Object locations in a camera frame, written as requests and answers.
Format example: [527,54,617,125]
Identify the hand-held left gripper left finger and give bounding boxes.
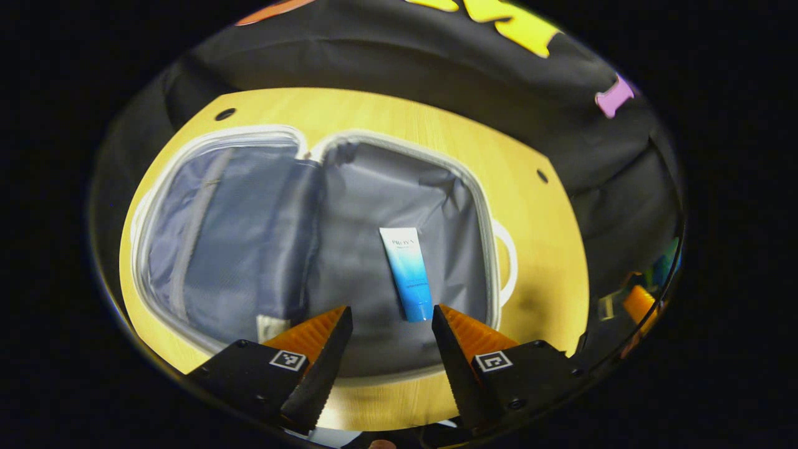
[187,306,353,436]

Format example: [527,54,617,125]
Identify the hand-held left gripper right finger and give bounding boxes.
[431,304,587,434]

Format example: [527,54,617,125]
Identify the blue white tube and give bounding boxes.
[379,228,434,323]

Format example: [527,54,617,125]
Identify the white suitcase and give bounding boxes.
[128,125,518,381]

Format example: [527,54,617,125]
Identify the black backdrop cloth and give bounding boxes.
[94,0,686,312]

